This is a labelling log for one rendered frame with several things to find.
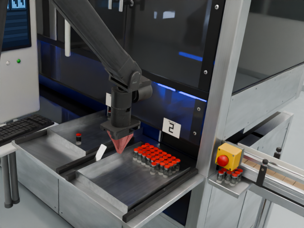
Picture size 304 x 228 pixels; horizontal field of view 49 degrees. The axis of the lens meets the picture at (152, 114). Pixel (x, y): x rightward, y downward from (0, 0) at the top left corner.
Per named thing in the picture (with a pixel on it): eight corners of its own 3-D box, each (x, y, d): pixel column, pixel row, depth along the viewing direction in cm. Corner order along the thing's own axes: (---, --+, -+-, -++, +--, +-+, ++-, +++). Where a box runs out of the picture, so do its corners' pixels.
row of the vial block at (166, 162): (139, 155, 138) (140, 145, 136) (173, 174, 127) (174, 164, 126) (135, 157, 136) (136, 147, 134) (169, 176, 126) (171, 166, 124)
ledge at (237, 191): (225, 169, 138) (225, 165, 137) (254, 183, 131) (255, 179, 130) (207, 183, 128) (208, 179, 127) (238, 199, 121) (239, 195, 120)
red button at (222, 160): (220, 160, 122) (221, 151, 120) (229, 165, 120) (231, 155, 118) (214, 164, 119) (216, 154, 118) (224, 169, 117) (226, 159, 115)
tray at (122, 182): (140, 148, 144) (140, 141, 142) (188, 174, 129) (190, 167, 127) (75, 178, 119) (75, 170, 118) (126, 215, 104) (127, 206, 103)
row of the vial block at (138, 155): (135, 157, 136) (136, 147, 134) (169, 176, 126) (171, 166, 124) (131, 159, 134) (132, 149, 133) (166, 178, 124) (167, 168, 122)
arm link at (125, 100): (106, 84, 90) (121, 90, 87) (125, 79, 95) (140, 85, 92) (106, 107, 93) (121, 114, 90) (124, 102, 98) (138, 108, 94)
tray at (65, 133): (104, 115, 171) (105, 109, 169) (142, 134, 156) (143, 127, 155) (47, 135, 146) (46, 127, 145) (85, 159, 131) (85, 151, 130)
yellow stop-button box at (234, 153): (223, 156, 128) (227, 140, 125) (240, 164, 124) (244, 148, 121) (213, 163, 123) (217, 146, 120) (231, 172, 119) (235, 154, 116)
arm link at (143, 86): (109, 60, 88) (132, 73, 84) (139, 54, 96) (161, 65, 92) (104, 100, 94) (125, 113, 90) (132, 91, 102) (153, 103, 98)
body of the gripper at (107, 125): (140, 127, 97) (142, 104, 94) (114, 138, 90) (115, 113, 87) (125, 120, 101) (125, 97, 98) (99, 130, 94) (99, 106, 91)
